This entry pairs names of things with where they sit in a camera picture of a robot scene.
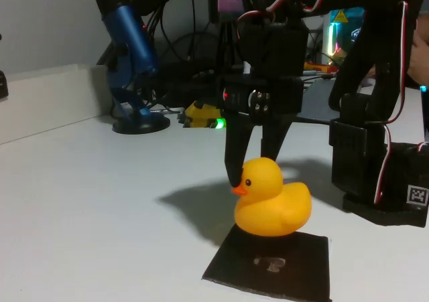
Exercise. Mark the yellow orange tool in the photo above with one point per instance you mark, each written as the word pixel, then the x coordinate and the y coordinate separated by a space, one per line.
pixel 318 68

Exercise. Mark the black white marker tag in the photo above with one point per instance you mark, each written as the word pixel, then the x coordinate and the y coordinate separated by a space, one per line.
pixel 417 195

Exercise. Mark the person's left hand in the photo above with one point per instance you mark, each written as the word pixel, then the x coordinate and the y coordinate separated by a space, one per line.
pixel 420 61

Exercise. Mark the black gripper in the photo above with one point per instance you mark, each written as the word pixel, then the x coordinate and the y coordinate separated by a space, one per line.
pixel 279 96

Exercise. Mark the yellow rubber duck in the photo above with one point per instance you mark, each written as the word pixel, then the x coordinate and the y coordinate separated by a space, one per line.
pixel 268 211

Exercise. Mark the small black object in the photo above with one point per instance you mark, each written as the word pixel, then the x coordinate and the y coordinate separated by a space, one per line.
pixel 3 86

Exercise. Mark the black tripod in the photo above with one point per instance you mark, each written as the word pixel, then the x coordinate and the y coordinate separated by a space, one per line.
pixel 227 34

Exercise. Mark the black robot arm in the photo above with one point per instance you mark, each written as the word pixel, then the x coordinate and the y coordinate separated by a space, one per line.
pixel 355 148

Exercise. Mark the grey desk mat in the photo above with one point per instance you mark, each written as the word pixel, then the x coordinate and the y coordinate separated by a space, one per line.
pixel 315 101

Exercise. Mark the blue microphone with stand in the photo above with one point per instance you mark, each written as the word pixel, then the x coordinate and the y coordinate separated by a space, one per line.
pixel 130 31

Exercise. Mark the black desk device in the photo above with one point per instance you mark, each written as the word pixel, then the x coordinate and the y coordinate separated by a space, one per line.
pixel 181 87

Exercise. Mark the black square pad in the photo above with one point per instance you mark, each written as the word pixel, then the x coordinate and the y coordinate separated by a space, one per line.
pixel 234 268

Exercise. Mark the white wooden box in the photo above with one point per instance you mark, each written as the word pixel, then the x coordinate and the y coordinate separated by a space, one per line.
pixel 50 97

